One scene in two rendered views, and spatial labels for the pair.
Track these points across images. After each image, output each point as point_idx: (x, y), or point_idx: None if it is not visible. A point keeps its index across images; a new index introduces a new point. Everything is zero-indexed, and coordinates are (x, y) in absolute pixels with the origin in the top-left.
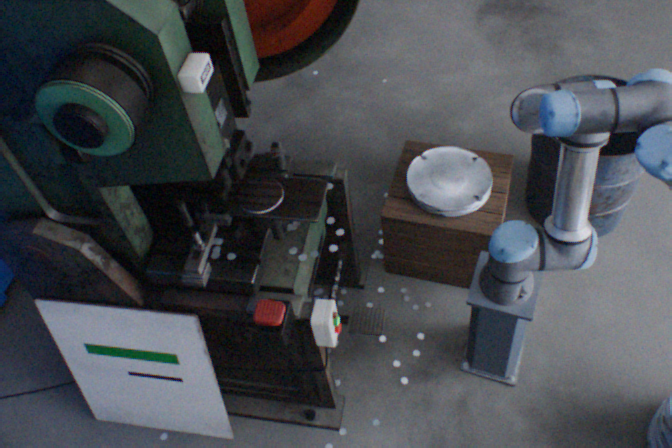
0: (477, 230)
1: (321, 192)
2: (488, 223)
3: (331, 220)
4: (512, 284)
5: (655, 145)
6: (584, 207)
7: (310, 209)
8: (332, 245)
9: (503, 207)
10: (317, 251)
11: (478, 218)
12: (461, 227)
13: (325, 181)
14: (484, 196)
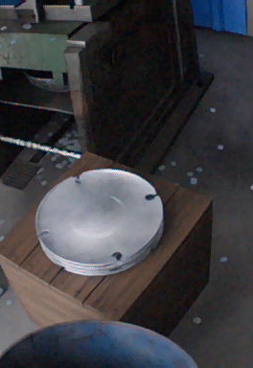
0: (11, 233)
1: (5, 4)
2: (14, 246)
3: (12, 41)
4: None
5: None
6: None
7: None
8: None
9: (29, 270)
10: None
11: (27, 240)
12: (24, 219)
13: (14, 4)
14: (41, 241)
